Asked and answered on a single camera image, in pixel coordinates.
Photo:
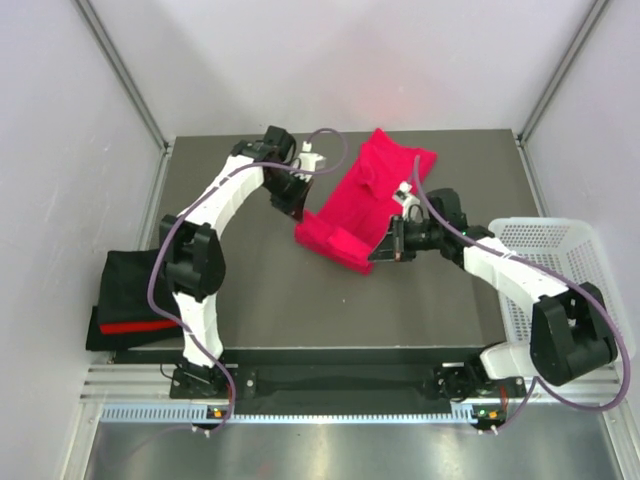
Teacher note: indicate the folded black shirt stack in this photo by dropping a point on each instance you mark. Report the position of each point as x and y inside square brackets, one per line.
[122, 318]

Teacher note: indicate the red t shirt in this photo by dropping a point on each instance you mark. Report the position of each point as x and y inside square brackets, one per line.
[357, 213]

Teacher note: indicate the left aluminium frame post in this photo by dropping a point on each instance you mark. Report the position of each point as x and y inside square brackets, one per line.
[122, 73]

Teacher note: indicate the slotted grey cable duct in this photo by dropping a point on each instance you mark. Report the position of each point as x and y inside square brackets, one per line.
[210, 415]

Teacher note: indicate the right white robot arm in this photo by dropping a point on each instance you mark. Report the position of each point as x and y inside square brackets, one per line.
[568, 337]

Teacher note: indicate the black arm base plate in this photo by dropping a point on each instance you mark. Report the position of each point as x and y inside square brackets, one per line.
[355, 381]

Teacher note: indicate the aluminium frame post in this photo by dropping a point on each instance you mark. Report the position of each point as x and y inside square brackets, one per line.
[122, 73]
[578, 40]

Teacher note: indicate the white perforated plastic basket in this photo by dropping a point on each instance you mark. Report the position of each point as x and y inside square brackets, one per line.
[572, 249]

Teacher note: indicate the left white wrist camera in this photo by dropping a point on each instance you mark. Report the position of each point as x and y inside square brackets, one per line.
[308, 160]

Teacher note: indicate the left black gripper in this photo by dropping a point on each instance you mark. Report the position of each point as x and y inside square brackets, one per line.
[294, 204]

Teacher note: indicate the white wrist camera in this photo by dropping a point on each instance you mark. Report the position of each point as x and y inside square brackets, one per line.
[410, 204]
[308, 160]

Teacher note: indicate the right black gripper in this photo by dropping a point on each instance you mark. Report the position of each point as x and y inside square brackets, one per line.
[394, 246]

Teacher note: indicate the right aluminium frame post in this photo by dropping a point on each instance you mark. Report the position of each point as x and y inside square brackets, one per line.
[578, 40]

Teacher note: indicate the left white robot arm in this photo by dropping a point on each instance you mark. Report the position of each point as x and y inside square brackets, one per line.
[193, 265]

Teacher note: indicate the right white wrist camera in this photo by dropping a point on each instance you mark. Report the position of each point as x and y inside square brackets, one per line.
[410, 204]

